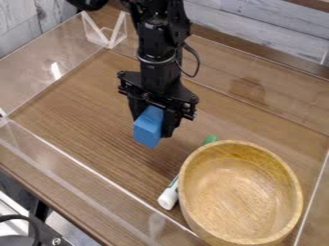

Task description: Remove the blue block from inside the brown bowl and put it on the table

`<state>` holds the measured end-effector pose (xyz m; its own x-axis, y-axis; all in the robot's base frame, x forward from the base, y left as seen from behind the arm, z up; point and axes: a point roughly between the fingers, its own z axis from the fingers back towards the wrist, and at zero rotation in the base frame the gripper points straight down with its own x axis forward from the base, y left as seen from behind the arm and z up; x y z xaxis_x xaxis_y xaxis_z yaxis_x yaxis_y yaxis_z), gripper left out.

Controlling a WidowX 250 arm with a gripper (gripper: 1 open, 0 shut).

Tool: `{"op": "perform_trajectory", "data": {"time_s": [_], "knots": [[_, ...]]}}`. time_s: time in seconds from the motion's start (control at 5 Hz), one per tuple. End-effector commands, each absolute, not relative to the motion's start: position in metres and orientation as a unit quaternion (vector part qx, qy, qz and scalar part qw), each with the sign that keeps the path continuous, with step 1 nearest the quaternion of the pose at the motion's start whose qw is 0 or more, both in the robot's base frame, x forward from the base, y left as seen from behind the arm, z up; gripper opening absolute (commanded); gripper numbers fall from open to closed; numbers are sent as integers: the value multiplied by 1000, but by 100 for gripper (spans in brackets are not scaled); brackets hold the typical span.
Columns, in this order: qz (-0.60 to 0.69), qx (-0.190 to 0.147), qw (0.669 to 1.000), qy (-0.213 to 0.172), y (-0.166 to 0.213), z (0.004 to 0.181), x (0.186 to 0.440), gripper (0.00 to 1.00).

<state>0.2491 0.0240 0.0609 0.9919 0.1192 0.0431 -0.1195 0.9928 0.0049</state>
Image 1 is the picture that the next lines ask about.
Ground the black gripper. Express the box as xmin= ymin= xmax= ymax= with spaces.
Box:
xmin=117 ymin=54 xmax=200 ymax=138

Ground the blue rectangular block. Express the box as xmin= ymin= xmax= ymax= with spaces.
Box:
xmin=134 ymin=106 xmax=164 ymax=148

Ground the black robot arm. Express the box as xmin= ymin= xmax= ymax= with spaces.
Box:
xmin=117 ymin=0 xmax=200 ymax=137

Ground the brown wooden bowl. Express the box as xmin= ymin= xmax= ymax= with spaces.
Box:
xmin=180 ymin=140 xmax=304 ymax=246

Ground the white green marker pen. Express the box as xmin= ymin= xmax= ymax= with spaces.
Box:
xmin=157 ymin=135 xmax=218 ymax=210

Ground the black metal table leg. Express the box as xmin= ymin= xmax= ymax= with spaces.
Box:
xmin=35 ymin=200 xmax=50 ymax=222

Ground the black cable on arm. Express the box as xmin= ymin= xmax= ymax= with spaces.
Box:
xmin=173 ymin=42 xmax=202 ymax=79

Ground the black cable bottom left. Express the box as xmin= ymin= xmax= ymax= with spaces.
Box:
xmin=0 ymin=213 xmax=45 ymax=246

